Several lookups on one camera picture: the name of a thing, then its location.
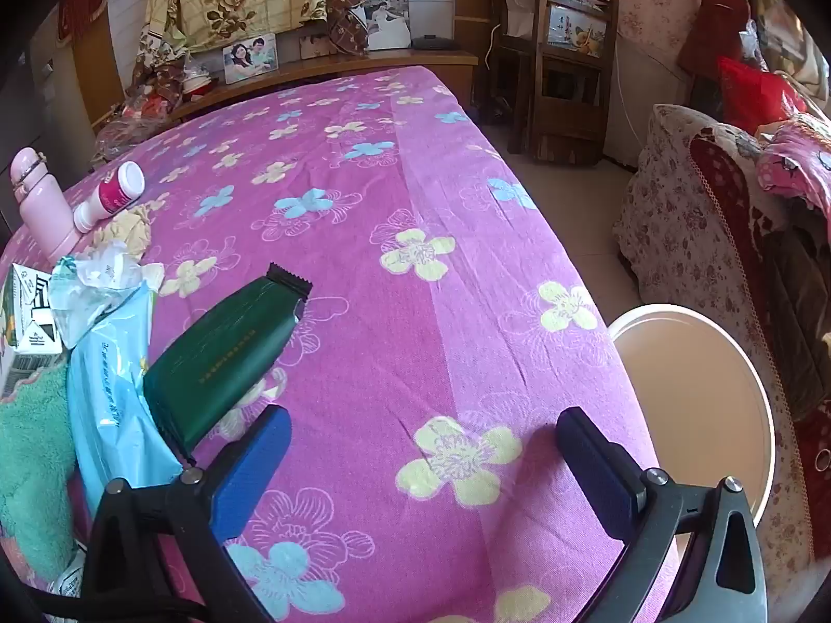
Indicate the white green carton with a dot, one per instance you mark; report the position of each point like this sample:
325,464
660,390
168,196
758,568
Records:
29,311

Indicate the dark red hanging cloth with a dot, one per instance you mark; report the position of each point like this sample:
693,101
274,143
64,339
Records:
714,19

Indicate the red plastic bag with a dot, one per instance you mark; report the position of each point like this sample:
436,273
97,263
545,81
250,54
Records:
753,91

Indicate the white tissue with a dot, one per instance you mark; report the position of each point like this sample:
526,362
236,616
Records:
110,266

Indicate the framed couple photo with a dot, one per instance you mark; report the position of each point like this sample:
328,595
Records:
250,58

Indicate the fruit print box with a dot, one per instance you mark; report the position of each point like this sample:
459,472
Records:
578,29

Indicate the white bag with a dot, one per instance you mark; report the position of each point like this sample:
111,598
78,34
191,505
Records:
519,13

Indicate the white round bucket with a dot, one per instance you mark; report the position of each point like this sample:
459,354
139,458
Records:
701,402

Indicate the dark wooden chair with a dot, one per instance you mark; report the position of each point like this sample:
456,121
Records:
574,110
519,78

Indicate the black set-top box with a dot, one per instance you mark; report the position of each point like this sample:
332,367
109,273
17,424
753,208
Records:
432,42

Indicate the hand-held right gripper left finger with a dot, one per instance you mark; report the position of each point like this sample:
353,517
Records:
250,467

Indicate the white pink pill bottle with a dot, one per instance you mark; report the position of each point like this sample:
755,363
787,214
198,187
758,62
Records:
113,194

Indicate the beige curtain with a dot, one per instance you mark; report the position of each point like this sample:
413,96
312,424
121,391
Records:
808,58

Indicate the large clear plastic bag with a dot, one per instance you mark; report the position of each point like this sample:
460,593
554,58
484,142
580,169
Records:
130,143

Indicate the floral covered sofa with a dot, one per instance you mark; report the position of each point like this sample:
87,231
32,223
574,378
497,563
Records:
669,220

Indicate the small brown box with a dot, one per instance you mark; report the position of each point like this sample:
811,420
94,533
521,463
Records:
315,47

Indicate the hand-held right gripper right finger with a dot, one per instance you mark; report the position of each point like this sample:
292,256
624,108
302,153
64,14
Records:
597,474

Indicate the dark green pouch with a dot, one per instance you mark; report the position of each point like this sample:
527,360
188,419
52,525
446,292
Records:
221,350

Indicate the light blue wipes packet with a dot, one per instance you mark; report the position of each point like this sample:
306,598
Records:
104,402

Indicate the white wedding photo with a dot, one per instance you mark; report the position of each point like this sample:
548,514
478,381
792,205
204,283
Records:
389,23

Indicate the red white container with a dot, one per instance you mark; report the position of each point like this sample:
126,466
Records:
198,84

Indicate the wooden low cabinet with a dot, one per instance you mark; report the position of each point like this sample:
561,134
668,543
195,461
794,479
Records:
389,60

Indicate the pink printed blanket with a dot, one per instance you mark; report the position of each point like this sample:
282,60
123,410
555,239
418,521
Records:
798,156

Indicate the brown jacket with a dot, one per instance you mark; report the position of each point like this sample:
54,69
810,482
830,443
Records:
798,311

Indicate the pink water bottle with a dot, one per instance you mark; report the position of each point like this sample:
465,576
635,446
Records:
42,207

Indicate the pale green white packet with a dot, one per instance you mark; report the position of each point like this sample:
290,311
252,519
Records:
84,311

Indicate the teal fuzzy towel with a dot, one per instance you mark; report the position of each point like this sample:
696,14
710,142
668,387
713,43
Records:
32,467

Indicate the small clear plastic bag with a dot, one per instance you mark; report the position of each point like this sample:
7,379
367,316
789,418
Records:
750,45

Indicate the red hanging decoration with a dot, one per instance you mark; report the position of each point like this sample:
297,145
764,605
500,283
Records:
84,0

